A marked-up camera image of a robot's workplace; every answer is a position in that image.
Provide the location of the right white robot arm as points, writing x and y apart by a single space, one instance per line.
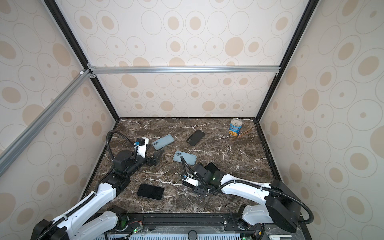
276 203

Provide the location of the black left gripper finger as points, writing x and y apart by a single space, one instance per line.
157 155
148 148

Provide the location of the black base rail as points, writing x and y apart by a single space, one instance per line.
187 226

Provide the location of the silver aluminium rail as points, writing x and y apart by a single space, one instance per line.
185 70
25 138

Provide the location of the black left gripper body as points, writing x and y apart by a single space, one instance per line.
149 162

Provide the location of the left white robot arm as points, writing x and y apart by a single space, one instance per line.
75 224

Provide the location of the silver aluminium rail left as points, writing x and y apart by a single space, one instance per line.
25 138

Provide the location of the open tin can blue label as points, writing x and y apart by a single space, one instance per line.
235 126

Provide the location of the black vertical frame post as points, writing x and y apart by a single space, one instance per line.
304 21
59 18

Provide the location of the black smartphone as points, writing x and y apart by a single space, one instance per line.
150 192
211 167

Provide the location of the light blue cased phone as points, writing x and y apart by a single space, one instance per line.
189 158

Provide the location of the silver aluminium rail back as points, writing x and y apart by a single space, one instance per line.
185 70

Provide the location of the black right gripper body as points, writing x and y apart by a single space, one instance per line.
200 189

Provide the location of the light blue empty phone case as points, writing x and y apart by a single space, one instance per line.
162 142

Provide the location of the black vertical frame post right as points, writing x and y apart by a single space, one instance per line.
304 21

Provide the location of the black vertical frame post left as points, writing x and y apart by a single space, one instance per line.
59 18

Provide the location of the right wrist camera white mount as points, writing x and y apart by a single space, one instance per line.
189 181

